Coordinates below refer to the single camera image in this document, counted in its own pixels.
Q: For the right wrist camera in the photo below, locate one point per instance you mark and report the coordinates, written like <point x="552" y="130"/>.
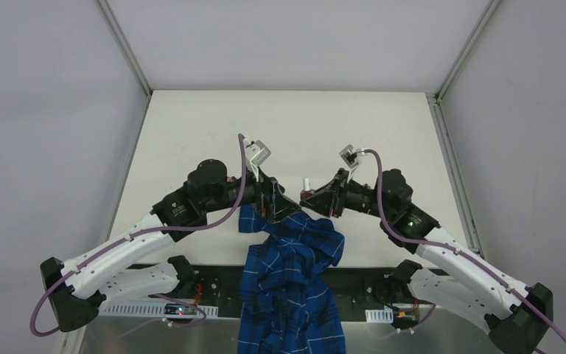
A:
<point x="351" y="156"/>

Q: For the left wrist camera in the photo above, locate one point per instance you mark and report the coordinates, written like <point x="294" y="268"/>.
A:
<point x="256" y="152"/>

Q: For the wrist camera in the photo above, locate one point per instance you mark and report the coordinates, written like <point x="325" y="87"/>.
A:
<point x="351" y="156"/>
<point x="256" y="152"/>

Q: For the blue plaid shirt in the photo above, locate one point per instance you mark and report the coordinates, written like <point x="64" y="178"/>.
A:
<point x="286" y="305"/>

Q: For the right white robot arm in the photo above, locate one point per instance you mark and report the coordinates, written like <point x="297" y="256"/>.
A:
<point x="512" y="314"/>

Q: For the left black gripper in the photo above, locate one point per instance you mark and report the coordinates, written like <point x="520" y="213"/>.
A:
<point x="267" y="198"/>

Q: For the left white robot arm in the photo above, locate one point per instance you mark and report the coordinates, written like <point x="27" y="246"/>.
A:
<point x="80" y="288"/>

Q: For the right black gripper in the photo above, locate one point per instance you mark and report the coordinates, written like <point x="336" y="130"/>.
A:
<point x="337" y="194"/>

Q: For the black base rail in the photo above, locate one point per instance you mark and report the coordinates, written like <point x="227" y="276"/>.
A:
<point x="350" y="292"/>

